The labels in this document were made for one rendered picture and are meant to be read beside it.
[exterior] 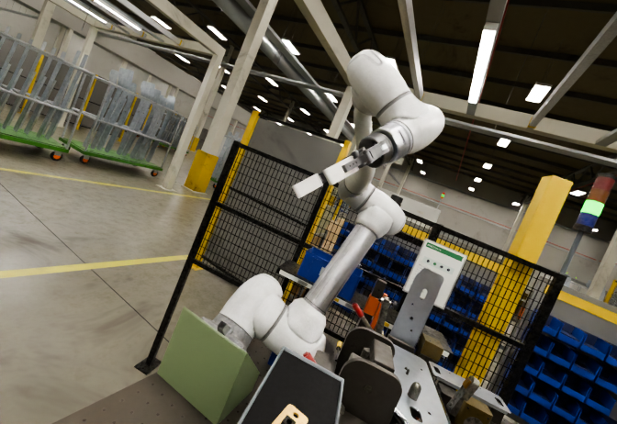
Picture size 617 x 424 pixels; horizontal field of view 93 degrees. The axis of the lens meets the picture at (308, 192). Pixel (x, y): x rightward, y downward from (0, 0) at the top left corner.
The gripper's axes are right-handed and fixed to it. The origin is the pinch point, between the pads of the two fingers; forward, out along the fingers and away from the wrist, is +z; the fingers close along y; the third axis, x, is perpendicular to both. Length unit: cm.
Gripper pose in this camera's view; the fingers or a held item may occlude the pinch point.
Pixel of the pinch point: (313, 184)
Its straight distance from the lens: 57.2
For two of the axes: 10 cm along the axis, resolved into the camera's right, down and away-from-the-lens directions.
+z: -7.7, 4.3, -4.8
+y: 4.4, -1.8, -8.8
